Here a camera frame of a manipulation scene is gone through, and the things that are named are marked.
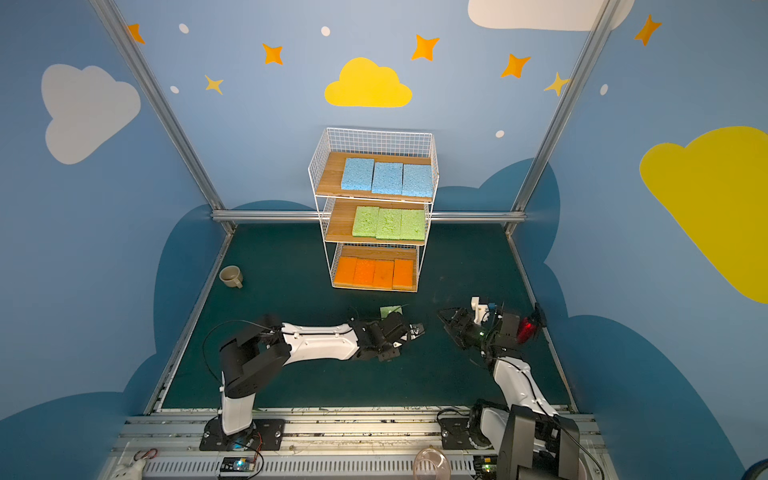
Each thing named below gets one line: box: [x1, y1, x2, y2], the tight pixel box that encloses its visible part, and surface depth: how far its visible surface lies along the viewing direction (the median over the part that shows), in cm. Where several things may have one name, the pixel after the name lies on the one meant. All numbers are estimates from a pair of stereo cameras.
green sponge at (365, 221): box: [352, 206, 380, 238], surface depth 88 cm
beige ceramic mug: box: [219, 265, 244, 289], surface depth 103 cm
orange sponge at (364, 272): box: [353, 258, 376, 287], surface depth 107 cm
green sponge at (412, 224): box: [400, 209, 425, 241], surface depth 87 cm
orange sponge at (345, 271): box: [334, 256, 357, 286], surface depth 106 cm
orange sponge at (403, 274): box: [392, 259, 414, 290], surface depth 108 cm
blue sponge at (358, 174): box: [341, 158, 375, 191], surface depth 76 cm
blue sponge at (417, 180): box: [402, 164, 433, 198], surface depth 75 cm
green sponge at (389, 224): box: [376, 208, 402, 240], surface depth 88 cm
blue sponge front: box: [371, 162, 403, 195], surface depth 76 cm
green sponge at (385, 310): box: [380, 306, 403, 319], surface depth 99 cm
